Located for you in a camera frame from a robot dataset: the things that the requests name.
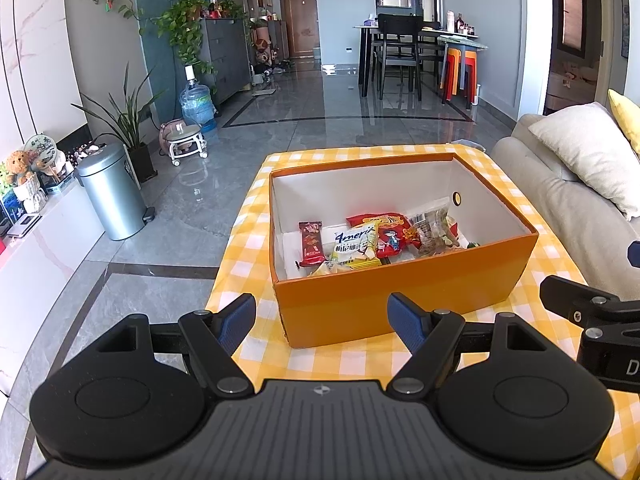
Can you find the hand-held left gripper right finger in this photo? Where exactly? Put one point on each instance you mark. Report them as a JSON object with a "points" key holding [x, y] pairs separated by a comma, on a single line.
{"points": [[404, 320]]}

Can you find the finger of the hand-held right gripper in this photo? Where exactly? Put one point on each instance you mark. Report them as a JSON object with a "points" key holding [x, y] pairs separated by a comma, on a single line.
{"points": [[635, 255], [565, 297]]}

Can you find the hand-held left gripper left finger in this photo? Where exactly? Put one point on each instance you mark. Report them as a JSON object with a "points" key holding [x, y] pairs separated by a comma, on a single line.
{"points": [[239, 320]]}

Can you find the orange cardboard box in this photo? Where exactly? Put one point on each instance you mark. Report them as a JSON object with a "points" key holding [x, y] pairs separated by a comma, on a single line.
{"points": [[400, 290]]}

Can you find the red cartoon noodle snack packet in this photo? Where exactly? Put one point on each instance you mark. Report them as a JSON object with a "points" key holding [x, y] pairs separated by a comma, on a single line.
{"points": [[392, 237]]}

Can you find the yellow snack packet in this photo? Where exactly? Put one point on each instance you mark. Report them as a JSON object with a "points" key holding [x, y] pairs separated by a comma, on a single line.
{"points": [[355, 247]]}

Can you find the clear packet of biscuits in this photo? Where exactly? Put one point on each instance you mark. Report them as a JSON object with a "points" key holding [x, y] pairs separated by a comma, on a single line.
{"points": [[432, 232]]}

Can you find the pale green snack packet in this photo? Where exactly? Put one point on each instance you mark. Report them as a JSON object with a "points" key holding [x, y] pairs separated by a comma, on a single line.
{"points": [[325, 269]]}

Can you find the dark red snack bar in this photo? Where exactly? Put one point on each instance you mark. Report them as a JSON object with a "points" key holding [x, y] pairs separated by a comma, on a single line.
{"points": [[311, 242]]}

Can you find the beige sofa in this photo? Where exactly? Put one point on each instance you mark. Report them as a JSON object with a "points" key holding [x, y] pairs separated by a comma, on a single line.
{"points": [[560, 220]]}

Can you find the yellow checkered tablecloth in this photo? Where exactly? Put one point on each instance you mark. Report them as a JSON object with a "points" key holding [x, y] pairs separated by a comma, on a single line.
{"points": [[325, 365]]}

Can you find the white pillow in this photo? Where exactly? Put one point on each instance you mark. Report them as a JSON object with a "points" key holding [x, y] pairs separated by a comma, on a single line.
{"points": [[590, 155]]}

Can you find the yellow pillow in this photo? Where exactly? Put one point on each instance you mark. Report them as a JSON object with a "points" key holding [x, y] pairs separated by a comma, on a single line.
{"points": [[627, 115]]}

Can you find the grey metal pedal bin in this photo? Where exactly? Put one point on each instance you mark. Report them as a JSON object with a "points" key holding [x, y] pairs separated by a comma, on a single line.
{"points": [[112, 195]]}

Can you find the small bin with white bag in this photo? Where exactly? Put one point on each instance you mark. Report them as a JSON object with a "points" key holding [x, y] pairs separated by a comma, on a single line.
{"points": [[470, 146]]}

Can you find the white wheeled stool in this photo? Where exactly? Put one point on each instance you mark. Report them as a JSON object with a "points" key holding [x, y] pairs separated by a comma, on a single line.
{"points": [[185, 140]]}

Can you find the blue water bottle with pump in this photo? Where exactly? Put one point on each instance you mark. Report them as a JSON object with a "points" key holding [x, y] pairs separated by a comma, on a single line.
{"points": [[197, 105]]}

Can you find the tall leafy potted plant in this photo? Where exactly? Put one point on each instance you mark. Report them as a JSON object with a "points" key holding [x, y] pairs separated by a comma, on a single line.
{"points": [[127, 125]]}

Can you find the stack of orange stools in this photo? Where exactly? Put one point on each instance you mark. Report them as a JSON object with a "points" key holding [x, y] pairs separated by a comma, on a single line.
{"points": [[460, 70]]}

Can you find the round paper fan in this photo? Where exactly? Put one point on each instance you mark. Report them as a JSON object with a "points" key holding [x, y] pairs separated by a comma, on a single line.
{"points": [[42, 147]]}

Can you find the grey sideboard cabinet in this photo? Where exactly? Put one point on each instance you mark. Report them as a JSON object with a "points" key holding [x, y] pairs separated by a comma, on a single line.
{"points": [[225, 55]]}

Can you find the brown teddy bear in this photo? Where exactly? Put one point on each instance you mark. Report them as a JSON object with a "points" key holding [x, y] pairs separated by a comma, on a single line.
{"points": [[20, 165]]}

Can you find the dining table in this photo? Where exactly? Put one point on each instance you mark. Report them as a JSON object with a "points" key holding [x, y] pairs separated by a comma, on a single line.
{"points": [[430, 35]]}

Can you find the black dining chair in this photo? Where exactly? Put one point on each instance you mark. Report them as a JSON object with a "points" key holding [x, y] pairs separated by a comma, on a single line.
{"points": [[397, 27]]}

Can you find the trailing plant on cabinet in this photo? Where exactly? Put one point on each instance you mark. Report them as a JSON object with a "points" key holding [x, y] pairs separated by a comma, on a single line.
{"points": [[182, 25]]}

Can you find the brown wooden door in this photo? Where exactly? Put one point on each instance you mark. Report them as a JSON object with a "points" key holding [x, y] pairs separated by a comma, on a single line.
{"points": [[300, 15]]}

